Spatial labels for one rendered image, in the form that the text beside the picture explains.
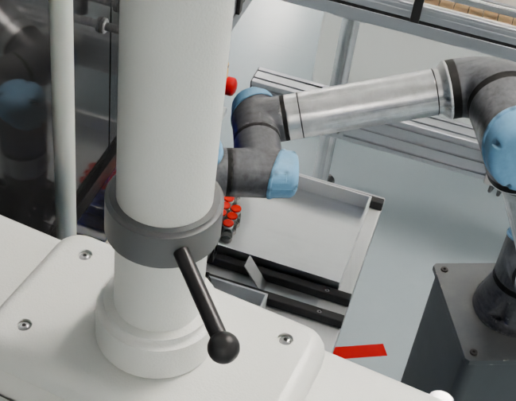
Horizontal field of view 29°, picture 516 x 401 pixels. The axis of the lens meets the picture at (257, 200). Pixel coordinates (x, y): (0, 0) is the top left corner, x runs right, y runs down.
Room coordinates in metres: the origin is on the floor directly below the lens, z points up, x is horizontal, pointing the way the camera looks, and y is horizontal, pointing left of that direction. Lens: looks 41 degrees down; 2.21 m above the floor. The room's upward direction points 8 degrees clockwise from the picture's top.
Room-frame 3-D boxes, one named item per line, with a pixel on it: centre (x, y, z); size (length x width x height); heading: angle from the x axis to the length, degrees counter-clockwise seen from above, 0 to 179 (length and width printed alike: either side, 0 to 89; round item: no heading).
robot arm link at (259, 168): (1.19, 0.00, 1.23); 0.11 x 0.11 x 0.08; 10
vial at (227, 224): (1.38, 0.05, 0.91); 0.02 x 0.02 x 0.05
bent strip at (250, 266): (1.26, -0.06, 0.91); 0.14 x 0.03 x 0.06; 77
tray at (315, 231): (1.44, -0.03, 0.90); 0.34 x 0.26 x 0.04; 77
